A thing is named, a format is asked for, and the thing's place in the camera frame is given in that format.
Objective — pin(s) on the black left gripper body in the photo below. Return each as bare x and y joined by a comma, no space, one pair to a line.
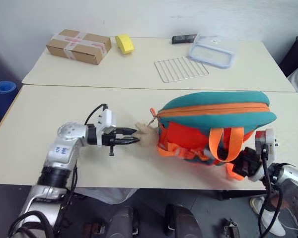
108,140

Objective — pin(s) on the orange and teal backpack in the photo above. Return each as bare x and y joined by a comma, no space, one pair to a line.
213,114

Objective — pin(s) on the small metal bracket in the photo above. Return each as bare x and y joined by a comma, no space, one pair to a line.
231,228

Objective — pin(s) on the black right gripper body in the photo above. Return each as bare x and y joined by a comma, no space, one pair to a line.
248,162

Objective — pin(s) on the beige plush zipper charm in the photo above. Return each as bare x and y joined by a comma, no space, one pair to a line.
146,135

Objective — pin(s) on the white plastic bag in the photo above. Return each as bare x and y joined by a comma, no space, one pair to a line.
106,194

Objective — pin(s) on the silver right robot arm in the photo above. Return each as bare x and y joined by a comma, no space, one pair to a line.
290,178

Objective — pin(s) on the dark rounded shape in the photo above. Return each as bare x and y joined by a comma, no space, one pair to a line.
124,223
182,221

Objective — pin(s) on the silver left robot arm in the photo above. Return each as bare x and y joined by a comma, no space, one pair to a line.
60,151

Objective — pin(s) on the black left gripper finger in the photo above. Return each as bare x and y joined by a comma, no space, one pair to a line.
129,141
127,130

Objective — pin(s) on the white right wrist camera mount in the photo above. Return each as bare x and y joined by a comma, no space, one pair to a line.
269,141

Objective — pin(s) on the taped brown cardboard box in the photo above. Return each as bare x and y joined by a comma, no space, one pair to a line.
78,46

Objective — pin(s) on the clear plastic container lid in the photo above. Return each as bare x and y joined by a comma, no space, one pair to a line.
213,50

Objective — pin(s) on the yellow sponge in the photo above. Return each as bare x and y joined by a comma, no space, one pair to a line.
125,44

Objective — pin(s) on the black chair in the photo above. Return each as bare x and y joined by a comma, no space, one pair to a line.
294,55

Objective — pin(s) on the black remote control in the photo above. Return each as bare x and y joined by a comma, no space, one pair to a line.
183,39

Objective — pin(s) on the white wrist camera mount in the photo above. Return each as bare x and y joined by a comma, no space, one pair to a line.
269,141
106,118

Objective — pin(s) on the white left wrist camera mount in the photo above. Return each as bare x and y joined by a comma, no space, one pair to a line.
106,118

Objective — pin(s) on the white sneaker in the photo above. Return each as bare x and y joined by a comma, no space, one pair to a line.
272,223

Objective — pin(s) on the blue rolled mat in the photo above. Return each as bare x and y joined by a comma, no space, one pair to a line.
1,90

